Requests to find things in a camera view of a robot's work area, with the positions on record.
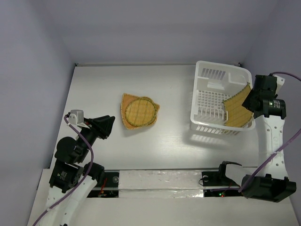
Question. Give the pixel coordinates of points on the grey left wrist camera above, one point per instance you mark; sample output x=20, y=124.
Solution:
x=76, y=117

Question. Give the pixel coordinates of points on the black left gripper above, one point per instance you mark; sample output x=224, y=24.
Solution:
x=107, y=128

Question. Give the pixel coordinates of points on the white plastic dish rack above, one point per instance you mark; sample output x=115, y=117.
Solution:
x=214, y=83

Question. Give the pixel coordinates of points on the orange fan-shaped woven plate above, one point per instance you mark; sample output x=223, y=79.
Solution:
x=138, y=112

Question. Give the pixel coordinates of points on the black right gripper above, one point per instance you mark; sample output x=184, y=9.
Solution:
x=255, y=101

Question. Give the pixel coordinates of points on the round yellow-green woven plate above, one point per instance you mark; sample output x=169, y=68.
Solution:
x=139, y=112

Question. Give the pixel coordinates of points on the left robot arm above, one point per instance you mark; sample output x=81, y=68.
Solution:
x=75, y=173

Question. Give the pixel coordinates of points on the yellow square bamboo mat plate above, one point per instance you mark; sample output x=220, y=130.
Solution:
x=238, y=116

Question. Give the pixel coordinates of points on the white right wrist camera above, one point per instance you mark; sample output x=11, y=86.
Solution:
x=280, y=82

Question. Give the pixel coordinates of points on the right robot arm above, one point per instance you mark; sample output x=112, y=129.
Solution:
x=269, y=182

